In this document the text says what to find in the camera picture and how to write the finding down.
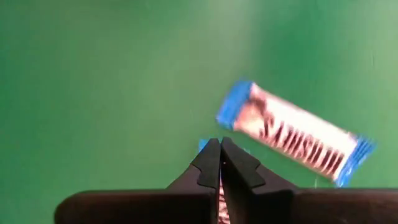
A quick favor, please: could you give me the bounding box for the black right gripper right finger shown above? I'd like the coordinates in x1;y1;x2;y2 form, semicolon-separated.
221;137;398;224

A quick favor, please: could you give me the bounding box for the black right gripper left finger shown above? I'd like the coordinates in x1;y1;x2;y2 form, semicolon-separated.
54;139;222;224

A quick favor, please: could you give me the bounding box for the white Hershey's candy bar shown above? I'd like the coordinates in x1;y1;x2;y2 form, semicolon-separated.
198;138;249;224
216;80;377;188

